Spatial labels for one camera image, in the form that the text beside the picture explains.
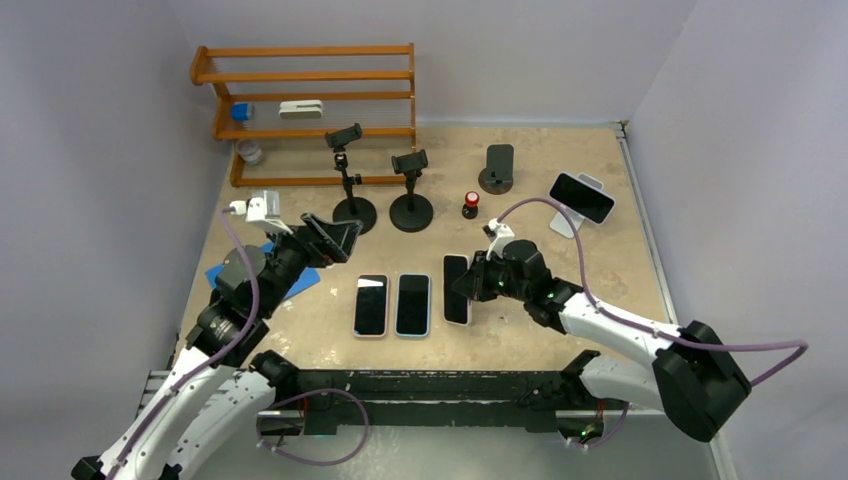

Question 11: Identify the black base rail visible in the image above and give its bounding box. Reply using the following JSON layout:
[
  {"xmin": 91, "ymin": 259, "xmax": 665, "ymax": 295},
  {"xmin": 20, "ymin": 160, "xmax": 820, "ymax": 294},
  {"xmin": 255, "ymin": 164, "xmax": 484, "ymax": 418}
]
[{"xmin": 272, "ymin": 369, "xmax": 623, "ymax": 435}]

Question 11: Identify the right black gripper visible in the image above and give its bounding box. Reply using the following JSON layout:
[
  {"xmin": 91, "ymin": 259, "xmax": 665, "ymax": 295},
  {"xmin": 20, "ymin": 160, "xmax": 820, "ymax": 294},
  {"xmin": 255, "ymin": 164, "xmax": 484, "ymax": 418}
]
[{"xmin": 453, "ymin": 250, "xmax": 530, "ymax": 303}]

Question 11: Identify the wooden shelf rack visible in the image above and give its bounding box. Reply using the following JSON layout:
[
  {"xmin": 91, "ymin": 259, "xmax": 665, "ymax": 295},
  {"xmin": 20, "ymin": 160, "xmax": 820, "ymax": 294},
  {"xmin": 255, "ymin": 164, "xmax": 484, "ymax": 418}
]
[{"xmin": 189, "ymin": 43, "xmax": 418, "ymax": 151}]

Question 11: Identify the black phone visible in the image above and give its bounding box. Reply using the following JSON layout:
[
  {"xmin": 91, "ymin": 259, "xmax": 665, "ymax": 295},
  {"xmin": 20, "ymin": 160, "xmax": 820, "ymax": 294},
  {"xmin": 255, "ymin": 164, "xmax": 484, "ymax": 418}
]
[{"xmin": 549, "ymin": 173, "xmax": 616, "ymax": 224}]

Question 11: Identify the blue white small object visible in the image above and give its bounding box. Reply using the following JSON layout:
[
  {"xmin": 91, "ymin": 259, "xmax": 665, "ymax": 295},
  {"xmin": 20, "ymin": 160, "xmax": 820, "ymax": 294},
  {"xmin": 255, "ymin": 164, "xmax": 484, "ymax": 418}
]
[{"xmin": 230, "ymin": 102, "xmax": 255, "ymax": 123}]

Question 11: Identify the blue case phone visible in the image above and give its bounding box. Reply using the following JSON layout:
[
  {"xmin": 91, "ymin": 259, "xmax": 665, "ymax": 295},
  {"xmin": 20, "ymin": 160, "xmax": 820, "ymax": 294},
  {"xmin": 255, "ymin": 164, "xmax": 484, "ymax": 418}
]
[{"xmin": 395, "ymin": 273, "xmax": 431, "ymax": 338}]

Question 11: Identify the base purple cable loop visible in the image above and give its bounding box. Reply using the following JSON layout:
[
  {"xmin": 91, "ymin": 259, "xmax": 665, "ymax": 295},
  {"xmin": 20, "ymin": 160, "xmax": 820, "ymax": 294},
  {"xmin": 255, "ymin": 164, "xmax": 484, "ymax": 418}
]
[{"xmin": 255, "ymin": 388, "xmax": 370, "ymax": 468}]

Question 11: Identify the black tall phone stand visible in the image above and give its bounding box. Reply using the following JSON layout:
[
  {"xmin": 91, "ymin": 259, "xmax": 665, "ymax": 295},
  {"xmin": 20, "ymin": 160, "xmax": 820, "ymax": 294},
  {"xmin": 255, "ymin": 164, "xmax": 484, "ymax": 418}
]
[{"xmin": 324, "ymin": 123, "xmax": 377, "ymax": 235}]

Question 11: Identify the blue flat sheet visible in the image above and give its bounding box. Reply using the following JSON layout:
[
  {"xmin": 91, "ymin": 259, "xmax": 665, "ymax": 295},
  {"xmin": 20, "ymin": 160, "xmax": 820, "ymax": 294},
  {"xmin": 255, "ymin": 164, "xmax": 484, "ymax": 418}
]
[{"xmin": 204, "ymin": 264, "xmax": 321, "ymax": 300}]

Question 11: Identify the red capped small bottle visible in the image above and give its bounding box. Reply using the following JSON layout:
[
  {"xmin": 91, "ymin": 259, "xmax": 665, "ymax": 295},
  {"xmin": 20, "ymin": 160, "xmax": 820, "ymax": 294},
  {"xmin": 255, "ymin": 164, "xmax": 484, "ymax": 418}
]
[{"xmin": 461, "ymin": 191, "xmax": 480, "ymax": 219}]

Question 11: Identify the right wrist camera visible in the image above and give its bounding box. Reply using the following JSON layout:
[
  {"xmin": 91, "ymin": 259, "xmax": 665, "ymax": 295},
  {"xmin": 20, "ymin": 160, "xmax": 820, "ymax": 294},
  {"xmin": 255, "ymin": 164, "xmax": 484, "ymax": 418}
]
[{"xmin": 483, "ymin": 218, "xmax": 515, "ymax": 260}]

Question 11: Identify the black round-base phone stand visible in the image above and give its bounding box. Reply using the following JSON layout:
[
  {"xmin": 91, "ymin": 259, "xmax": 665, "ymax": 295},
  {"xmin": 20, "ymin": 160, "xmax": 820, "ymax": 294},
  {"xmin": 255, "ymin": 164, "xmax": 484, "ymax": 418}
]
[{"xmin": 389, "ymin": 150, "xmax": 434, "ymax": 233}]

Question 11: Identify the white case phone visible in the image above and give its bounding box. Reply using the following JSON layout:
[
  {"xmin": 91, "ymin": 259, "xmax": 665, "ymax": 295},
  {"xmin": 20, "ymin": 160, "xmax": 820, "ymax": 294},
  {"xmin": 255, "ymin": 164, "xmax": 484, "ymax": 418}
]
[{"xmin": 442, "ymin": 254, "xmax": 471, "ymax": 326}]

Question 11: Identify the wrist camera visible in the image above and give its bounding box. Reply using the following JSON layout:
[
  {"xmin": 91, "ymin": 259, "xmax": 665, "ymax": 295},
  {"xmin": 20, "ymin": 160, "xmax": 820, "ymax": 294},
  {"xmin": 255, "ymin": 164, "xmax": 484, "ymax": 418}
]
[
  {"xmin": 228, "ymin": 190, "xmax": 293, "ymax": 235},
  {"xmin": 483, "ymin": 218, "xmax": 515, "ymax": 260}
]

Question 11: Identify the pink case phone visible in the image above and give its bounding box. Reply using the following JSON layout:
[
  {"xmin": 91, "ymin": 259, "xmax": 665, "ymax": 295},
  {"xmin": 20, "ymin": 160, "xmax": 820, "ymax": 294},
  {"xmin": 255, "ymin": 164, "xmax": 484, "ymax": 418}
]
[{"xmin": 353, "ymin": 274, "xmax": 389, "ymax": 338}]

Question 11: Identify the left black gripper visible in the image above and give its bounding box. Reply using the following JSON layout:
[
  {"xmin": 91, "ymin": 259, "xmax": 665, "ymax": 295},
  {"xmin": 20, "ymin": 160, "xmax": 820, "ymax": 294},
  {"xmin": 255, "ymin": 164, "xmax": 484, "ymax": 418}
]
[{"xmin": 258, "ymin": 212, "xmax": 360, "ymax": 316}]

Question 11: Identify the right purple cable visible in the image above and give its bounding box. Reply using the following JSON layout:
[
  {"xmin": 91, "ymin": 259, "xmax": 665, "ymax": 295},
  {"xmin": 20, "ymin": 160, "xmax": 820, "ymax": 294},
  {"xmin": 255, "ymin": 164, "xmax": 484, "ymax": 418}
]
[{"xmin": 493, "ymin": 197, "xmax": 810, "ymax": 389}]

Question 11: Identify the white clip object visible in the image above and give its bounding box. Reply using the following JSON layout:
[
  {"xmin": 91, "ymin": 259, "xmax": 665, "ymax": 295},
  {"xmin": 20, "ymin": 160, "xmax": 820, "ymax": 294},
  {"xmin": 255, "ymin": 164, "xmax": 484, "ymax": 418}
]
[{"xmin": 278, "ymin": 99, "xmax": 324, "ymax": 119}]

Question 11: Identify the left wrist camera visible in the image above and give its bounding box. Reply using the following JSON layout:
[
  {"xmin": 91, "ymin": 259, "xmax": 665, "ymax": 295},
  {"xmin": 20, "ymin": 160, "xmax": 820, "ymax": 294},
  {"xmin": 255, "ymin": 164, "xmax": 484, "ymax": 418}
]
[{"xmin": 228, "ymin": 190, "xmax": 293, "ymax": 235}]

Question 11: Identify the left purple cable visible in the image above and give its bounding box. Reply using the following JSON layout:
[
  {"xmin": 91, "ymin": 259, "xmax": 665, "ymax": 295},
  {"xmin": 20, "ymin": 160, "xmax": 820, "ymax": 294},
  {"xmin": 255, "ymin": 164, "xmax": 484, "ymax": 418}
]
[{"xmin": 102, "ymin": 206, "xmax": 261, "ymax": 480}]

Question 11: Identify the dark round phone stand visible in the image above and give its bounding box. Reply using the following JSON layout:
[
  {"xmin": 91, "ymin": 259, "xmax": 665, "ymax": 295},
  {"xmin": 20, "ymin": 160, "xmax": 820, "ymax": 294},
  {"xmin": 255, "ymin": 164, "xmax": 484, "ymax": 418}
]
[{"xmin": 478, "ymin": 144, "xmax": 514, "ymax": 195}]

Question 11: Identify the white folding phone stand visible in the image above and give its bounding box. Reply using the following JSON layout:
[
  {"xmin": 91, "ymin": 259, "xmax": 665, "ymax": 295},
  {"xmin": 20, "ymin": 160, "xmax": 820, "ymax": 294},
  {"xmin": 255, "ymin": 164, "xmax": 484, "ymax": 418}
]
[{"xmin": 549, "ymin": 173, "xmax": 605, "ymax": 239}]

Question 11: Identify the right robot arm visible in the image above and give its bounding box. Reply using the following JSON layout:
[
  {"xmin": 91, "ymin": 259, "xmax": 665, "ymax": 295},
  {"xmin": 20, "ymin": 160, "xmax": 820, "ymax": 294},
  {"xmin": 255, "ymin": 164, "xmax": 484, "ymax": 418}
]
[{"xmin": 451, "ymin": 240, "xmax": 752, "ymax": 442}]

